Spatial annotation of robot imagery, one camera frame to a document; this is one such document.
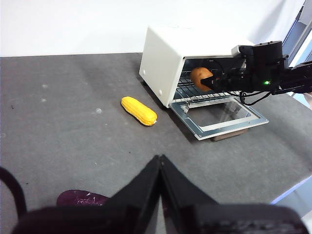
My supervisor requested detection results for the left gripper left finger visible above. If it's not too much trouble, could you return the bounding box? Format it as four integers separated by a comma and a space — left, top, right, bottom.
92, 155, 162, 234

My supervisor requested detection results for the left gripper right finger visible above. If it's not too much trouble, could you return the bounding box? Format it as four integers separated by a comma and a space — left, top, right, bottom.
160, 155, 218, 234

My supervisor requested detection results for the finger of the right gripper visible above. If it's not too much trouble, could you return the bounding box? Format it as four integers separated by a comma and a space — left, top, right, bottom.
200, 76, 218, 92

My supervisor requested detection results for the oven door with beige handle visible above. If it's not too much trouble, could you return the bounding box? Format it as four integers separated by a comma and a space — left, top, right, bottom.
169, 97, 270, 142

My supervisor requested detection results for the cream toaster oven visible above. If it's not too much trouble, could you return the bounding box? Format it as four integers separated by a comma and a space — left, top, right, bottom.
138, 26, 256, 109

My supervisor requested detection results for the purple vegetable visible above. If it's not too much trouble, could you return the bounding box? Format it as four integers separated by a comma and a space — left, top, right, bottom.
57, 189, 110, 207

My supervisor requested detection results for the yellow corn cob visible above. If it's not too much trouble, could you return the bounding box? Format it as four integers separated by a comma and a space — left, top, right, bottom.
120, 96, 158, 127

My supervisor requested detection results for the metal wire oven rack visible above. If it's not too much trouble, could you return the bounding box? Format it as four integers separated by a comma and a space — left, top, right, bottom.
175, 70, 243, 108

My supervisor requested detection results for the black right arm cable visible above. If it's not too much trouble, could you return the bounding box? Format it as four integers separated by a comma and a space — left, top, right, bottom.
239, 90, 272, 106

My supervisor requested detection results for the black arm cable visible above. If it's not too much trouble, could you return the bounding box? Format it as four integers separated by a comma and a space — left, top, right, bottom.
239, 90, 272, 106
0, 167, 27, 215

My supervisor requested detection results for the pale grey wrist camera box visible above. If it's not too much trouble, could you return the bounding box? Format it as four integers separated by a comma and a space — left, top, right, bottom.
231, 45, 247, 59

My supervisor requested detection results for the pale metal frame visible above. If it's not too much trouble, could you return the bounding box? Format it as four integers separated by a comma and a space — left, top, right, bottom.
282, 0, 312, 68

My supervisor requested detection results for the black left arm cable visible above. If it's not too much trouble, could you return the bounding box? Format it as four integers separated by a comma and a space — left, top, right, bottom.
0, 167, 27, 215

